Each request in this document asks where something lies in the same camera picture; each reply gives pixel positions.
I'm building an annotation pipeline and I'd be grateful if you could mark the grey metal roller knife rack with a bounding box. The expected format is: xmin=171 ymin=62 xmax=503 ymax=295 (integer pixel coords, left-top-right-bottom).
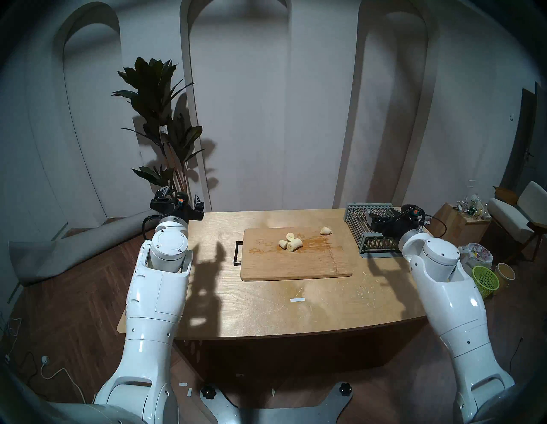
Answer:
xmin=344 ymin=203 xmax=404 ymax=259

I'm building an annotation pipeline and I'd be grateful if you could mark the wooden cutting board black handle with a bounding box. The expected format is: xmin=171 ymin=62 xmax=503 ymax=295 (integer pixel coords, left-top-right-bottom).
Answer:
xmin=234 ymin=228 xmax=353 ymax=281

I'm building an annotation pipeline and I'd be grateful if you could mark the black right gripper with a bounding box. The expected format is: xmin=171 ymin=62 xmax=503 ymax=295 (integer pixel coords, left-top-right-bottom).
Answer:
xmin=370 ymin=212 xmax=418 ymax=240

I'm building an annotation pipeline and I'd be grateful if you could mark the black floor cable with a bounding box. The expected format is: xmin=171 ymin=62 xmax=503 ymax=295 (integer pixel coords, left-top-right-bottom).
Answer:
xmin=504 ymin=337 xmax=525 ymax=385

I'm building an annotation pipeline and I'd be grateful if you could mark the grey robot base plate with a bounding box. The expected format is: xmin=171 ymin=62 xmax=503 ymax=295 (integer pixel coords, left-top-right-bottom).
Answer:
xmin=200 ymin=383 xmax=353 ymax=424

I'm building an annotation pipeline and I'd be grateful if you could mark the white floor cable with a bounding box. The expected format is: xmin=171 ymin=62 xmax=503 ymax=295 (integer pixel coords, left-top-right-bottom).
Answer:
xmin=39 ymin=356 xmax=87 ymax=404

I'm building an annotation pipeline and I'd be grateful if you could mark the green mesh waste basket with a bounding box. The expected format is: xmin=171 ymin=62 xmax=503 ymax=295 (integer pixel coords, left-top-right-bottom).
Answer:
xmin=471 ymin=265 xmax=500 ymax=299

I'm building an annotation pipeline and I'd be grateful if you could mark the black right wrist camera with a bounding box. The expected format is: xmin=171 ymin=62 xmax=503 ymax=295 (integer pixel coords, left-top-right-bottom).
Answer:
xmin=401 ymin=204 xmax=425 ymax=225

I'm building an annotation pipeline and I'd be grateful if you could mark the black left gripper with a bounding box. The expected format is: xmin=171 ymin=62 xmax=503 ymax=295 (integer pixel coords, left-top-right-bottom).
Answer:
xmin=150 ymin=186 xmax=205 ymax=222

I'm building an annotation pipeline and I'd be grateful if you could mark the white cushioned wooden armchair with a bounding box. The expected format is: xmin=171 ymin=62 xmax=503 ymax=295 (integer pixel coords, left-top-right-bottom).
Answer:
xmin=487 ymin=181 xmax=547 ymax=261

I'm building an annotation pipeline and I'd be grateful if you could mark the white plastic bag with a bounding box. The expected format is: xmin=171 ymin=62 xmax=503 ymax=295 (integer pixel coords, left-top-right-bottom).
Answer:
xmin=458 ymin=243 xmax=493 ymax=274

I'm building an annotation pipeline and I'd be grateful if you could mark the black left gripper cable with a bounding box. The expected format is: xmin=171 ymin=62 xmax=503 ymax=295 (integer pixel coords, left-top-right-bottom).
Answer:
xmin=142 ymin=214 xmax=166 ymax=241

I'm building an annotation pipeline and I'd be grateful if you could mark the rolled grey carpet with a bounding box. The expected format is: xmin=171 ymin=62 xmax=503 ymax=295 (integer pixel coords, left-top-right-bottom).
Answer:
xmin=8 ymin=208 xmax=163 ymax=286

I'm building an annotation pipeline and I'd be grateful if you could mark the beige round bucket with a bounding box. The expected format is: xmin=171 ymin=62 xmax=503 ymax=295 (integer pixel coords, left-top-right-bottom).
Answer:
xmin=496 ymin=262 xmax=516 ymax=289

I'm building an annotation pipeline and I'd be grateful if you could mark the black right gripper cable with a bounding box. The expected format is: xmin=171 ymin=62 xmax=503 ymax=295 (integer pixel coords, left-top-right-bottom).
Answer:
xmin=421 ymin=214 xmax=447 ymax=239

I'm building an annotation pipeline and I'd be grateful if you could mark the light wooden box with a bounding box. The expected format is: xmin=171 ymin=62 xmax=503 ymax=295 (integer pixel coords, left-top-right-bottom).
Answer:
xmin=427 ymin=203 xmax=492 ymax=248

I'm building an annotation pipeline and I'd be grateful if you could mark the tall green potted plant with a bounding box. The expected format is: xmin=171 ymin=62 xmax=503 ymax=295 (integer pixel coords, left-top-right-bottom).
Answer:
xmin=112 ymin=57 xmax=206 ymax=213

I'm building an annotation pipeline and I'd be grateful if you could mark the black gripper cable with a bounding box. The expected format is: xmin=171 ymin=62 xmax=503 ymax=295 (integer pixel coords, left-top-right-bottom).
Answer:
xmin=142 ymin=214 xmax=166 ymax=241
xmin=421 ymin=214 xmax=447 ymax=239

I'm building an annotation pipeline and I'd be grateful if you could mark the dark grey door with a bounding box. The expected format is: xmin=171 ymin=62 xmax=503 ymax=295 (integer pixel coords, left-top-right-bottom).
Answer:
xmin=500 ymin=81 xmax=547 ymax=197

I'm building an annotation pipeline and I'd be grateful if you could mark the clear bag of items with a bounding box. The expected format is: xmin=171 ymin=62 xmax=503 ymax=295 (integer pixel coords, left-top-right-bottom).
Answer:
xmin=456 ymin=194 xmax=491 ymax=220

